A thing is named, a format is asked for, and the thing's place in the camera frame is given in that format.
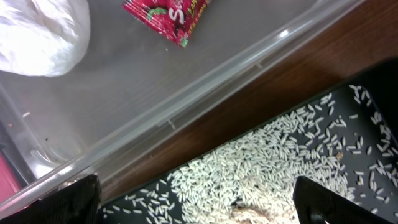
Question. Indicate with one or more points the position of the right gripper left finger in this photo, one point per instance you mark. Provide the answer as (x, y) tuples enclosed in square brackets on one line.
[(76, 204)]

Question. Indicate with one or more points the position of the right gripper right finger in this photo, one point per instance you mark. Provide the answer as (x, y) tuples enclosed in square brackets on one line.
[(316, 204)]

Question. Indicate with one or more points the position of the rice and food scraps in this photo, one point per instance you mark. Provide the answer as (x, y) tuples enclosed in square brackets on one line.
[(248, 174)]

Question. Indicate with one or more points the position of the white napkin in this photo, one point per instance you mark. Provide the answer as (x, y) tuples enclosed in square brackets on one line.
[(43, 37)]

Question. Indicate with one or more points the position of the red candy wrapper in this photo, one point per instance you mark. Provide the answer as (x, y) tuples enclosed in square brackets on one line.
[(174, 19)]

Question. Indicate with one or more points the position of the black plastic tray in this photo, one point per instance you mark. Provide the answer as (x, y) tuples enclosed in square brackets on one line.
[(357, 124)]

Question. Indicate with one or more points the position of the clear plastic bin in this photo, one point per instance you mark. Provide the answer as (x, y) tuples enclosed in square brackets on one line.
[(134, 89)]

